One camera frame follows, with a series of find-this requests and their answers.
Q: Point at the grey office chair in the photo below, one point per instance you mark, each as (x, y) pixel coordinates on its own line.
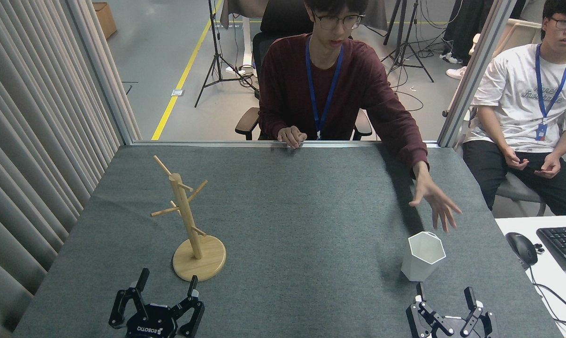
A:
(517, 192)

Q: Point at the dark red person's right hand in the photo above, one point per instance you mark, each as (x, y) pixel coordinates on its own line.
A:
(292, 137)

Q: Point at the black computer mouse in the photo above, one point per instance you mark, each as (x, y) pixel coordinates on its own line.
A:
(521, 248)

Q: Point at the white person's left hand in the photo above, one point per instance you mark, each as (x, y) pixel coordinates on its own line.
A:
(549, 166)

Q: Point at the silver frame post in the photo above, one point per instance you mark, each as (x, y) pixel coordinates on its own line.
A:
(102, 70)
(475, 75)

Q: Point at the dark red person's left hand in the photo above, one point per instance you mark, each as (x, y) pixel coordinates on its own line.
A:
(431, 195)

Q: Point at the beige wooden chair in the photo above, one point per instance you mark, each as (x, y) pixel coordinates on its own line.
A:
(522, 35)

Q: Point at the person in dark red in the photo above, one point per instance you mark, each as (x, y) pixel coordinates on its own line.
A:
(297, 89)

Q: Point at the white faceted cup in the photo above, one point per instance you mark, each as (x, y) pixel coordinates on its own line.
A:
(419, 267)

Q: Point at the wooden cup rack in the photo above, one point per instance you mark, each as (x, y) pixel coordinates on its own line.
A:
(199, 263)

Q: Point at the beige pleated curtain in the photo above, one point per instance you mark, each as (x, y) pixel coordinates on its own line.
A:
(25, 141)

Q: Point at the silver floor socket plate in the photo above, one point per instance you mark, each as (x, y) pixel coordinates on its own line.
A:
(177, 92)

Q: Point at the person in white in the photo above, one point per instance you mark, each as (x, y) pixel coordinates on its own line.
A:
(517, 108)

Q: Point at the white side desk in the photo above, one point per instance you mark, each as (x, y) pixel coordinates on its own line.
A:
(546, 291)

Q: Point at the cardboard box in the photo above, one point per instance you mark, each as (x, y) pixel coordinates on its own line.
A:
(105, 19)

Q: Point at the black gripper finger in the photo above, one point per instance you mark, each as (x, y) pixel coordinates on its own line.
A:
(482, 324)
(123, 305)
(419, 319)
(194, 310)

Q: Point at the white person's right hand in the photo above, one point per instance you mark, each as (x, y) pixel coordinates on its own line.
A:
(516, 160)

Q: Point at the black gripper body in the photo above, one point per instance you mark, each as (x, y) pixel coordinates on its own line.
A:
(151, 324)
(454, 328)

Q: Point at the black office chair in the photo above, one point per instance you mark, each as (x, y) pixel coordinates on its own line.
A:
(283, 16)

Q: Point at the black keyboard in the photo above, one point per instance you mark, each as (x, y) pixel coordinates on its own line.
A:
(564, 246)

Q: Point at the white shoe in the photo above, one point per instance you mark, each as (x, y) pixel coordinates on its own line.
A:
(451, 57)
(455, 72)

